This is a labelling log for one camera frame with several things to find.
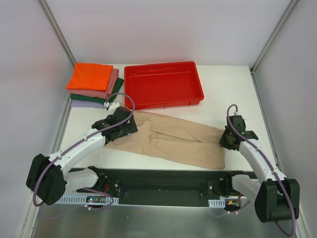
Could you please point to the folded lavender t shirt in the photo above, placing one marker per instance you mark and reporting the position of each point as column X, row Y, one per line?
column 86, row 104

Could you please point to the folded pink t shirt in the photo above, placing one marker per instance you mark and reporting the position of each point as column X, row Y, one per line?
column 99, row 94

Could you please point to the folded green t shirt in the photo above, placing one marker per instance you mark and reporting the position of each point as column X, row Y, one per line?
column 81, row 98

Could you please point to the beige t shirt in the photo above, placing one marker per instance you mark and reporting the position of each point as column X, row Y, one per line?
column 174, row 139

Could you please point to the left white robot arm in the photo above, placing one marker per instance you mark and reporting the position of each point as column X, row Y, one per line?
column 51, row 176

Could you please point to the right aluminium frame post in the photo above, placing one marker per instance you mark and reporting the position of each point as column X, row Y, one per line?
column 283, row 18

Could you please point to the left white cable duct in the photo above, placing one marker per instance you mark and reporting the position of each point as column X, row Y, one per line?
column 87, row 200

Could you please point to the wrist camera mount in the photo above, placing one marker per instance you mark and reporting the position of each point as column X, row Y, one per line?
column 111, row 106
column 237, row 123

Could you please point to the aluminium frame post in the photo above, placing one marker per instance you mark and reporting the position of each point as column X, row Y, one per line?
column 56, row 29
column 283, row 18

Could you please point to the folded orange t shirt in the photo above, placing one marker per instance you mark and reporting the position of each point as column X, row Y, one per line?
column 90, row 76

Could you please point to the right white cable duct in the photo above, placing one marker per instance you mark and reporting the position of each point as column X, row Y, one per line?
column 217, row 203

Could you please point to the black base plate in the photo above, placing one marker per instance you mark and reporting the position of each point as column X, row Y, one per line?
column 167, row 187

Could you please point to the red plastic tray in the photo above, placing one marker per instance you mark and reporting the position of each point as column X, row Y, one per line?
column 162, row 85

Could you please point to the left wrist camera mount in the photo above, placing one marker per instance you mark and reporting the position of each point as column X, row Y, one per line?
column 111, row 106

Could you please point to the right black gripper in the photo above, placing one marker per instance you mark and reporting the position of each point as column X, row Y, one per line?
column 225, row 138

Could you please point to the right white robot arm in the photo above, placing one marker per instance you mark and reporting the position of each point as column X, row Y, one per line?
column 275, row 196

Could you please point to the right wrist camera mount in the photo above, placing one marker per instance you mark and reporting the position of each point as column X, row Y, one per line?
column 237, row 123

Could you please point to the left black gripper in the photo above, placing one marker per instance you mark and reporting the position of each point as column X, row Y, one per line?
column 130, row 124

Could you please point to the left aluminium frame post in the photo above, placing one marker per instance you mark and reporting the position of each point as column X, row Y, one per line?
column 56, row 29

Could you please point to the white cable duct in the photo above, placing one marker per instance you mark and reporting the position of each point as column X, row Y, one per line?
column 87, row 200
column 217, row 203

